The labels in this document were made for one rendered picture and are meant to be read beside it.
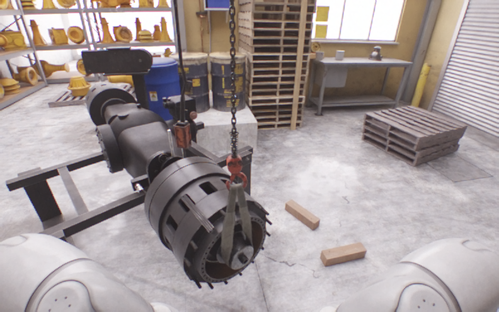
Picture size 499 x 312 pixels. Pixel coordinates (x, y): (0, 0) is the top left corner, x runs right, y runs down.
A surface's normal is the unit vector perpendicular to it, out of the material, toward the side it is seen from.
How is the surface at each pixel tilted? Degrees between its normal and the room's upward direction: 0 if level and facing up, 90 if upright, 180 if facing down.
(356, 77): 90
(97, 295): 52
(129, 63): 90
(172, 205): 45
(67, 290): 27
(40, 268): 10
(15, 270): 17
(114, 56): 90
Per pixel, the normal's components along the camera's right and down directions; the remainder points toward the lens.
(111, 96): 0.61, 0.39
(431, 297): -0.03, -0.55
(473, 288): 0.21, -0.48
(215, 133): 0.20, 0.49
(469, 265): 0.11, -0.79
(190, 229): -0.55, -0.40
